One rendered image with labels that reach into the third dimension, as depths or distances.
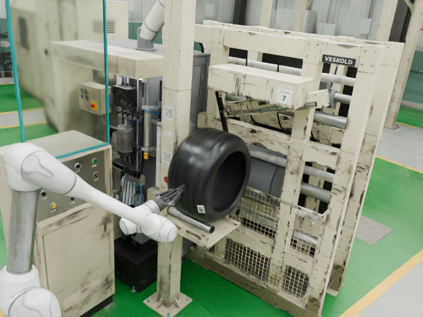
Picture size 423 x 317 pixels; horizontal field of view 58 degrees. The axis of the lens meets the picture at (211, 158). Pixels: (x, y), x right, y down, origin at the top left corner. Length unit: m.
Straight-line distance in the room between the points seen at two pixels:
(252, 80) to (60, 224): 1.41
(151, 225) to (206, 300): 1.54
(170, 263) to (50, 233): 0.86
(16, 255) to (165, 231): 0.61
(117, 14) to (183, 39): 3.33
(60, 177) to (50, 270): 1.16
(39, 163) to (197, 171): 0.90
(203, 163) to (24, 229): 0.93
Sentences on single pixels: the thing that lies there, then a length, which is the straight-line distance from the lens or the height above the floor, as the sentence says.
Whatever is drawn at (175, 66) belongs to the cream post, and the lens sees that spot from 2.26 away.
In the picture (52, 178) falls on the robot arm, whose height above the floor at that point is 1.52.
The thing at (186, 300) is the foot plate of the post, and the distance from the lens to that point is 3.15.
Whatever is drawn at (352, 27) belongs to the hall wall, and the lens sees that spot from 12.09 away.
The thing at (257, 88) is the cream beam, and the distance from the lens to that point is 2.26.
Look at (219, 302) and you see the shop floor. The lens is 3.18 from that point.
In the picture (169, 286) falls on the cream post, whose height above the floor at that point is 0.22.
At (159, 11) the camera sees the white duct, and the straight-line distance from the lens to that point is 2.72.
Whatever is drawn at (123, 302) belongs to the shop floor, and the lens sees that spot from 3.17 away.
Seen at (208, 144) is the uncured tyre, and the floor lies 1.41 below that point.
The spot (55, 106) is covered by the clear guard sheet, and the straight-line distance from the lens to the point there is 2.24.
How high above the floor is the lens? 2.16
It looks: 22 degrees down
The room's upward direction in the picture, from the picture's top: 5 degrees clockwise
